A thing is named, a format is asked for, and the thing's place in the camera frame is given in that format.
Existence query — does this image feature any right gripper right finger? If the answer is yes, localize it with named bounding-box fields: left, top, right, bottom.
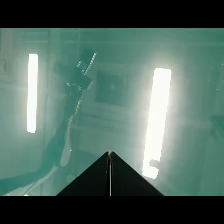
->
left=110, top=151, right=165, bottom=197

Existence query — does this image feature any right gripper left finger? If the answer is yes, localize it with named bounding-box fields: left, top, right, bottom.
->
left=56, top=151, right=111, bottom=197

